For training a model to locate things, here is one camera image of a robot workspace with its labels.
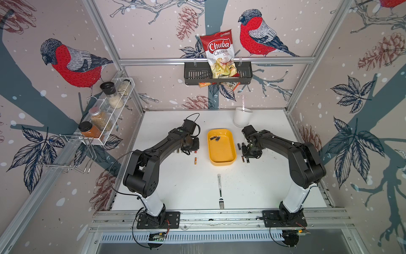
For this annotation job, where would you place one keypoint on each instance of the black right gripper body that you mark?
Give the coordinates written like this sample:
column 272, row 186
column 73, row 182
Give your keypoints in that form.
column 248, row 152

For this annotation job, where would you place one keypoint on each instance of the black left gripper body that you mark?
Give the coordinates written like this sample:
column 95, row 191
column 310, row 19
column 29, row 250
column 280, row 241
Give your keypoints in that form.
column 194, row 144

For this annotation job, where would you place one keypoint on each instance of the yellow plastic storage box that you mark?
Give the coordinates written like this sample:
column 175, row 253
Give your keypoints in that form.
column 222, row 152

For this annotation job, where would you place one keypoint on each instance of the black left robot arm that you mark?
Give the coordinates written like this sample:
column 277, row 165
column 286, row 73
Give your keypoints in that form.
column 142, row 173

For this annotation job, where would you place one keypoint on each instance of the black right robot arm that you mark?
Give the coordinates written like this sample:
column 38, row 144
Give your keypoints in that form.
column 305, row 166

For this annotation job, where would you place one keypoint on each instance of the white cup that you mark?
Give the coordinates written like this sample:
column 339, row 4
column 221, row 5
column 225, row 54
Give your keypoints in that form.
column 242, row 117

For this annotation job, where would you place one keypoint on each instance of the silver fork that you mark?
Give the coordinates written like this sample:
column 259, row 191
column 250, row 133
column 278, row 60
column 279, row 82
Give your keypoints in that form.
column 221, row 200

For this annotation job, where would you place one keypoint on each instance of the silver lid spice jar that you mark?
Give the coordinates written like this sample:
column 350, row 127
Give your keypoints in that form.
column 100, row 119

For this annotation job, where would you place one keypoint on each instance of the black lid spice jar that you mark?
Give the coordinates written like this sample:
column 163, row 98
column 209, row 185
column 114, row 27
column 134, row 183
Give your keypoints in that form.
column 114, row 99

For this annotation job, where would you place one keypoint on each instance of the Chuba cassava chips bag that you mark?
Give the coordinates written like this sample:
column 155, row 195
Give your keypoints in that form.
column 220, row 53

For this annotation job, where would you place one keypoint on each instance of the orange spice jar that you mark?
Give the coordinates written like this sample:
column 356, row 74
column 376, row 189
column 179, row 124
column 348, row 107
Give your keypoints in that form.
column 89, row 130

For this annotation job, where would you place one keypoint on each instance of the black wire basket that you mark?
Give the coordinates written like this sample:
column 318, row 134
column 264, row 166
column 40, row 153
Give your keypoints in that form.
column 202, row 72

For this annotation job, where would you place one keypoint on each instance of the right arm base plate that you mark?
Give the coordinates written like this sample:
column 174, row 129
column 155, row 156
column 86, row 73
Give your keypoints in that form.
column 282, row 219

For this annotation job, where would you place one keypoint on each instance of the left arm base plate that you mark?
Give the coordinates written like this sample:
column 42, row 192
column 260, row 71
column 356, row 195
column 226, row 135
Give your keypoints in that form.
column 165, row 220

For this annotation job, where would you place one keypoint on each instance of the white wire spice rack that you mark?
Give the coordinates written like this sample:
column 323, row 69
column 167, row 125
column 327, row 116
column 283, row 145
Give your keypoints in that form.
column 124, row 87

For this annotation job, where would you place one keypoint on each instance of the aluminium front rail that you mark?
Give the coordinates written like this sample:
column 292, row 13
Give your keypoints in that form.
column 220, row 220

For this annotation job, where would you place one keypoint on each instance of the aluminium frame corner post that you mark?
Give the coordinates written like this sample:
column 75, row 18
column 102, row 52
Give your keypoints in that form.
column 105, row 36

